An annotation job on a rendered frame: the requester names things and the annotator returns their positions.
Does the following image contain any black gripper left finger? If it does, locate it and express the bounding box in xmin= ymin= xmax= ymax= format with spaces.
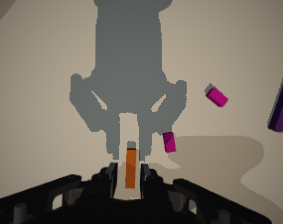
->
xmin=0 ymin=162 xmax=118 ymax=224

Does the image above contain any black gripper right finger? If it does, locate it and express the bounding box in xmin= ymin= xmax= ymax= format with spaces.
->
xmin=140 ymin=164 xmax=272 ymax=224

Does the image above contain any grey rod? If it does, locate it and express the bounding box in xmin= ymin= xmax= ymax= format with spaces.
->
xmin=189 ymin=199 xmax=196 ymax=210

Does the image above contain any purple rod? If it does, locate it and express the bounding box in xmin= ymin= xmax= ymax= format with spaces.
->
xmin=268 ymin=86 xmax=283 ymax=132

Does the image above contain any magenta rod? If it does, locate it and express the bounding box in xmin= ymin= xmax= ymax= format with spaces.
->
xmin=206 ymin=88 xmax=228 ymax=107
xmin=163 ymin=132 xmax=176 ymax=153

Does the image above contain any orange rectangular bar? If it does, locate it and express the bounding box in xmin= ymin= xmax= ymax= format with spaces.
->
xmin=125 ymin=148 xmax=136 ymax=189

